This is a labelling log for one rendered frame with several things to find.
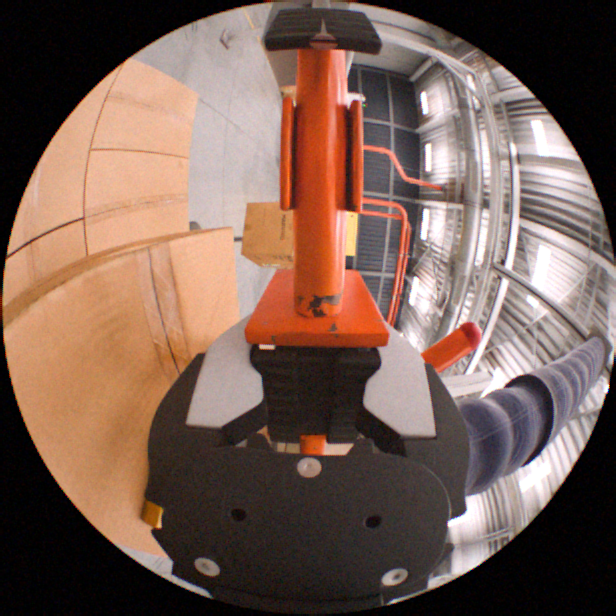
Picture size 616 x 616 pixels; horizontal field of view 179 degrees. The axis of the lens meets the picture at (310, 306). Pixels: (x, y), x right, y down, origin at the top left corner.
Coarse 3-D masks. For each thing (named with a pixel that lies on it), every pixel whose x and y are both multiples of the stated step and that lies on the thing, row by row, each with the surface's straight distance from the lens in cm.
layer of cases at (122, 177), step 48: (96, 96) 79; (144, 96) 92; (192, 96) 121; (96, 144) 73; (144, 144) 87; (48, 192) 63; (96, 192) 70; (144, 192) 85; (48, 240) 61; (96, 240) 69
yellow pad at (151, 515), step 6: (144, 504) 21; (150, 504) 21; (144, 510) 21; (150, 510) 21; (156, 510) 20; (162, 510) 20; (144, 516) 21; (150, 516) 21; (156, 516) 20; (150, 522) 21; (156, 522) 20
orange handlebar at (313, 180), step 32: (320, 64) 11; (320, 96) 9; (288, 128) 9; (320, 128) 9; (352, 128) 9; (288, 160) 8; (320, 160) 8; (352, 160) 8; (288, 192) 8; (320, 192) 8; (352, 192) 8; (320, 224) 8; (320, 256) 8; (320, 288) 9; (320, 448) 19
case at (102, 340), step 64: (128, 256) 17; (192, 256) 24; (64, 320) 14; (128, 320) 17; (192, 320) 24; (64, 384) 14; (128, 384) 17; (64, 448) 15; (128, 448) 18; (128, 512) 20
